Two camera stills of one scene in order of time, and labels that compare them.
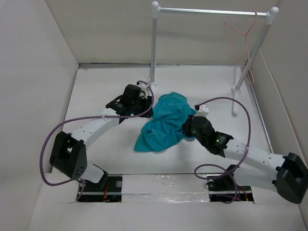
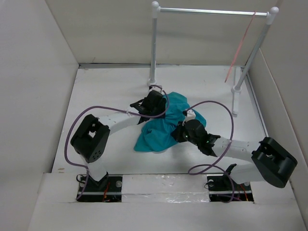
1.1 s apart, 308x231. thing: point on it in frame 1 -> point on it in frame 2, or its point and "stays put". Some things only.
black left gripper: x=146 y=102 -> x=160 y=108
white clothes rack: x=271 y=17 stays put
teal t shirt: x=164 y=129 stays put
